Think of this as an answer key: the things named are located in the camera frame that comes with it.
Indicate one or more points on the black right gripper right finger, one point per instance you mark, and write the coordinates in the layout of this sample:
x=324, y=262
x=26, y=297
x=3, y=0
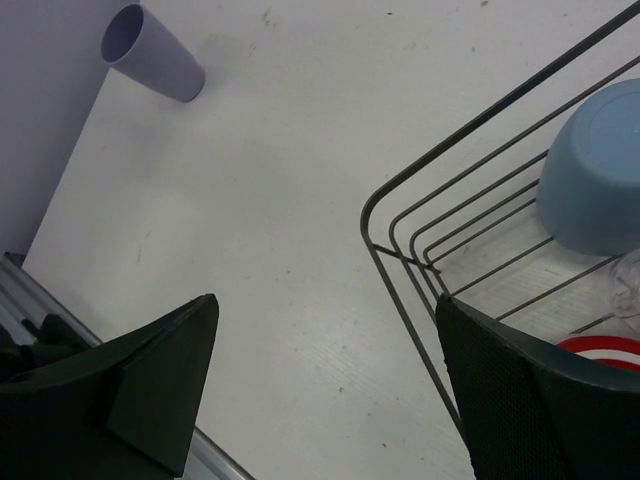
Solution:
x=531, y=410

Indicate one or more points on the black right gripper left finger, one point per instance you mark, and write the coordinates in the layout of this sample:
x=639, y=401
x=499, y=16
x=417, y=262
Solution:
x=125, y=409

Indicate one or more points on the red mug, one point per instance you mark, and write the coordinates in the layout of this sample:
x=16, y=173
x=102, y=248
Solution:
x=614, y=351

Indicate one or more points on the clear glass cup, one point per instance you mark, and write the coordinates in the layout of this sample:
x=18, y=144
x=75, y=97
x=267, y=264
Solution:
x=623, y=286

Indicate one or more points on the light blue plastic cup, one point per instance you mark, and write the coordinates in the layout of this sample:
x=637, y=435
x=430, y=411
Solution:
x=587, y=198

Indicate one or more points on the lilac plastic cup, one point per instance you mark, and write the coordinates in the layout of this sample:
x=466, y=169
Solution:
x=139, y=46

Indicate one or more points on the aluminium mounting rail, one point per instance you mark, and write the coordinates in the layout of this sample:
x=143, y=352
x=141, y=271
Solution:
x=23, y=298

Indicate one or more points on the grey wire dish rack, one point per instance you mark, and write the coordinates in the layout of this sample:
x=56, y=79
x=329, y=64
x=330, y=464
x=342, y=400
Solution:
x=461, y=220

